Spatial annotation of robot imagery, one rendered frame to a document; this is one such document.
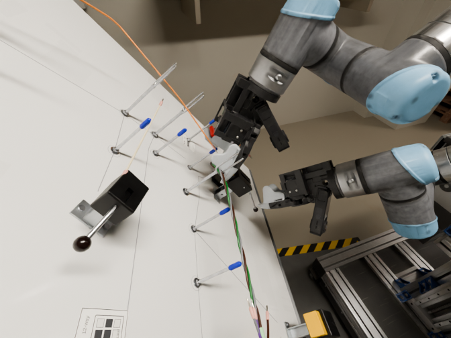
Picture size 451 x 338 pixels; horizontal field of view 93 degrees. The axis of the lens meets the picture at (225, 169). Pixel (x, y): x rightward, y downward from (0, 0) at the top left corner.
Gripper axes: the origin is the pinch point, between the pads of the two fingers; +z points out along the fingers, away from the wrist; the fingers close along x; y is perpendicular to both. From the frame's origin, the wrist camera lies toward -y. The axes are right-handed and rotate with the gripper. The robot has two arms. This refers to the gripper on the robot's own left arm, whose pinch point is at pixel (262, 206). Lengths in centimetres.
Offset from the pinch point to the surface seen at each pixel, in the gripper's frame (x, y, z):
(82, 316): 45.0, -0.8, -4.3
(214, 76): -114, 117, 76
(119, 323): 42.1, -3.3, -4.2
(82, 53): 34, 39, 9
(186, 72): -90, 122, 88
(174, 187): 24.5, 10.3, 3.9
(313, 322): 10.0, -22.9, -9.3
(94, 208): 42.8, 8.6, -5.9
